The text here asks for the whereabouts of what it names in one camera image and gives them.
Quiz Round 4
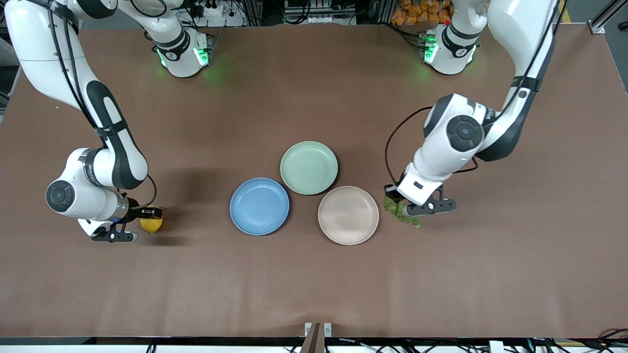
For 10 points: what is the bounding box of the green lettuce leaf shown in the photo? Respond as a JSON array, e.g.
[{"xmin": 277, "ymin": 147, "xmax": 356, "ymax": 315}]
[{"xmin": 383, "ymin": 196, "xmax": 421, "ymax": 228}]

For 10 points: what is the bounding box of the beige plate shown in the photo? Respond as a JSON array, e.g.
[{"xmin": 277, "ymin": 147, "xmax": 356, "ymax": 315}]
[{"xmin": 318, "ymin": 186, "xmax": 380, "ymax": 246}]

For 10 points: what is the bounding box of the green plate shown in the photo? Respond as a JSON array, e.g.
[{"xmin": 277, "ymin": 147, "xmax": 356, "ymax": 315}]
[{"xmin": 280, "ymin": 141, "xmax": 339, "ymax": 196}]

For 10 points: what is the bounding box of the blue plate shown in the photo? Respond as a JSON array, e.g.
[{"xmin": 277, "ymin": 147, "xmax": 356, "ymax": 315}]
[{"xmin": 230, "ymin": 177, "xmax": 290, "ymax": 236}]

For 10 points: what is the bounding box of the black table edge strip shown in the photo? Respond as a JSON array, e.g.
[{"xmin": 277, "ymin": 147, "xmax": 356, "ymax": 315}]
[{"xmin": 0, "ymin": 336, "xmax": 628, "ymax": 347}]

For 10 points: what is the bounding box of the brown bar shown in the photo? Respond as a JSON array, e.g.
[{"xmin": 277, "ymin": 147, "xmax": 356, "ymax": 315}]
[{"xmin": 300, "ymin": 322, "xmax": 321, "ymax": 353}]

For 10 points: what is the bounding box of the bag of oranges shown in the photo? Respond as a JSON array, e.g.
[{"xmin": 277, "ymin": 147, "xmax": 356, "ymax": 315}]
[{"xmin": 391, "ymin": 0, "xmax": 454, "ymax": 26}]

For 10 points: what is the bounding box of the white power strip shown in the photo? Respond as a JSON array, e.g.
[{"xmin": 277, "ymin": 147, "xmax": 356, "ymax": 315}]
[{"xmin": 189, "ymin": 0, "xmax": 246, "ymax": 28}]

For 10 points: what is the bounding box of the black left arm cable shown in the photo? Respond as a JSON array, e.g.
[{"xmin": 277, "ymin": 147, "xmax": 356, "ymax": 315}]
[{"xmin": 384, "ymin": 0, "xmax": 565, "ymax": 186}]

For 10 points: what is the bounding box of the metal table edge bracket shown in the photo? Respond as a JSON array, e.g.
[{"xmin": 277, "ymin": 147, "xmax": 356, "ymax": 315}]
[{"xmin": 304, "ymin": 322, "xmax": 333, "ymax": 338}]

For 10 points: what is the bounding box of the aluminium frame profile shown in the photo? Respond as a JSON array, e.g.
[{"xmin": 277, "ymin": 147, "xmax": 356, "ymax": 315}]
[{"xmin": 589, "ymin": 0, "xmax": 628, "ymax": 35}]

